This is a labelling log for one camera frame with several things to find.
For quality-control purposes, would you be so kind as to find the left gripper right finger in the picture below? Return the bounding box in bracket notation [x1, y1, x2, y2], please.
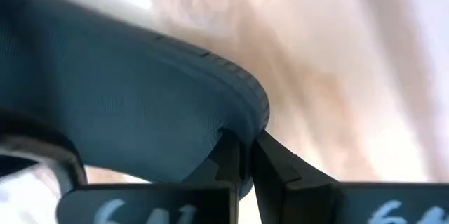
[250, 129, 449, 224]

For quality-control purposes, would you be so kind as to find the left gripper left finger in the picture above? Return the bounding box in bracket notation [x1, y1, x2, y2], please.
[57, 129, 247, 224]

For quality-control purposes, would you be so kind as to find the black slide sandal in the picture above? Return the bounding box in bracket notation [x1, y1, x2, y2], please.
[0, 0, 271, 200]

